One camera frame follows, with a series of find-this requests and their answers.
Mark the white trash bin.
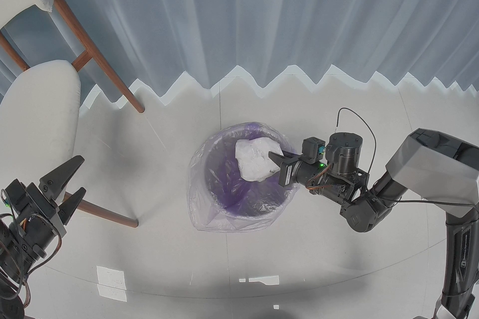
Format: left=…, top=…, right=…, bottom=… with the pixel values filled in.
left=204, top=129, right=296, bottom=219

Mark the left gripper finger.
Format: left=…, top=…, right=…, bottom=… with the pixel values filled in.
left=57, top=187, right=87, bottom=227
left=38, top=155, right=85, bottom=201

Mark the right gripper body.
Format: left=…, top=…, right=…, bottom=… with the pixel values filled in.
left=278, top=154, right=331, bottom=189

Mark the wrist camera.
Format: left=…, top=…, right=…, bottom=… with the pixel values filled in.
left=302, top=137, right=325, bottom=164
left=3, top=178, right=32, bottom=215

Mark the white paper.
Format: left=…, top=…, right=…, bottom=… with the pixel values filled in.
left=235, top=137, right=282, bottom=182

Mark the black cable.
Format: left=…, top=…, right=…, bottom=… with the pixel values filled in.
left=335, top=107, right=479, bottom=207

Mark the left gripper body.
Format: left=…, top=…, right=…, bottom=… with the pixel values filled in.
left=12, top=181, right=69, bottom=263

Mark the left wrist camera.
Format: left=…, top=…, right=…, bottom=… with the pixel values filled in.
left=3, top=178, right=32, bottom=215

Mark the white cushioned wooden chair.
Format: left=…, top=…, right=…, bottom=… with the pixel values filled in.
left=0, top=0, right=145, bottom=228

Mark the purple plastic bag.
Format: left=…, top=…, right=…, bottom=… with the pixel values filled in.
left=187, top=121, right=300, bottom=233

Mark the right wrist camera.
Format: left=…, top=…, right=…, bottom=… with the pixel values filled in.
left=302, top=137, right=325, bottom=164

